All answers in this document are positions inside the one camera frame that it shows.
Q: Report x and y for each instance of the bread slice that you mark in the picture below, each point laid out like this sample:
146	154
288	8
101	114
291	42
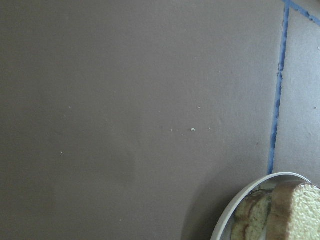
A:
250	216
295	212

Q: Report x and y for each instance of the white round plate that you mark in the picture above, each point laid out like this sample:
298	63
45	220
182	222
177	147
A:
223	228

